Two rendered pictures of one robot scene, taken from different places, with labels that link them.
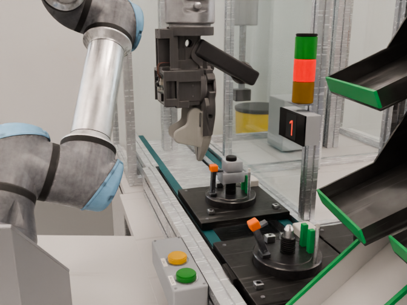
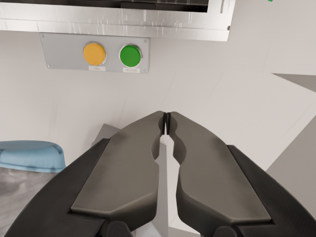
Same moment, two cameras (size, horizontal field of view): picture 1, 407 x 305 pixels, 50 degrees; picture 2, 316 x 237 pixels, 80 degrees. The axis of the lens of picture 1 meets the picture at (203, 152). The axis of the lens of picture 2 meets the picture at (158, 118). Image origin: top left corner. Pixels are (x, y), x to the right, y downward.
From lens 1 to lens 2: 0.72 m
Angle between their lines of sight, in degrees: 84
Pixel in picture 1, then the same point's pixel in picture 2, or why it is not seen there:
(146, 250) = (12, 51)
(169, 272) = (117, 68)
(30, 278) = not seen: hidden behind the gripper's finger
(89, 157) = (18, 209)
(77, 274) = (54, 116)
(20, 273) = (163, 201)
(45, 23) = not seen: outside the picture
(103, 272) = (52, 97)
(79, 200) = not seen: hidden behind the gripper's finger
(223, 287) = (154, 21)
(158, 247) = (65, 65)
